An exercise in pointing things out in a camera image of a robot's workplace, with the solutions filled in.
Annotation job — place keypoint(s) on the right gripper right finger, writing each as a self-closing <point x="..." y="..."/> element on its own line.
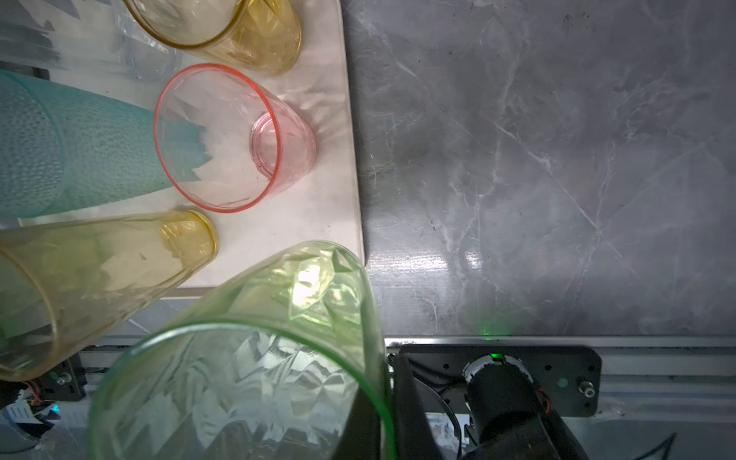
<point x="413" y="436"/>

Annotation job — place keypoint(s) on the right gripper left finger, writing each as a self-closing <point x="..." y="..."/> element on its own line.
<point x="361" y="439"/>

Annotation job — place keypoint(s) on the short green tumbler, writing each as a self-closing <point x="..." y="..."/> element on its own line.
<point x="265" y="366"/>

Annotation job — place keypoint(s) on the beige plastic tray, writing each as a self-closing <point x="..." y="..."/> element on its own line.
<point x="322" y="206"/>

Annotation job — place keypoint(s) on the pink tumbler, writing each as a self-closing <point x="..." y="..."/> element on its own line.
<point x="225" y="142"/>

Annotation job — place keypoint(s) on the tall yellow tumbler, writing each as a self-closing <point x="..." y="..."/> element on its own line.
<point x="65" y="284"/>

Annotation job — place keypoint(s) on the short yellow tumbler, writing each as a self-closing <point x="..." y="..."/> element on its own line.
<point x="264" y="37"/>

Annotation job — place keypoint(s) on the teal dotted tumbler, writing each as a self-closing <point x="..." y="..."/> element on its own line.
<point x="64" y="149"/>

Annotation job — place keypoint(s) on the clear glass tumbler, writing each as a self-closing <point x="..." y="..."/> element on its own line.
<point x="149" y="60"/>

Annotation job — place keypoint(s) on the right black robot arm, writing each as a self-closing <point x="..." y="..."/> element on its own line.
<point x="509" y="401"/>

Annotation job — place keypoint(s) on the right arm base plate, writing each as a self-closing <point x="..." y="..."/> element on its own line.
<point x="570" y="375"/>

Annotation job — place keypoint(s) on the aluminium front rail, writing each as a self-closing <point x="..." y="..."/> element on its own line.
<point x="658" y="379"/>

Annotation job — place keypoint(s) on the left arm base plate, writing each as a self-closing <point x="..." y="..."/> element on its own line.
<point x="63" y="383"/>

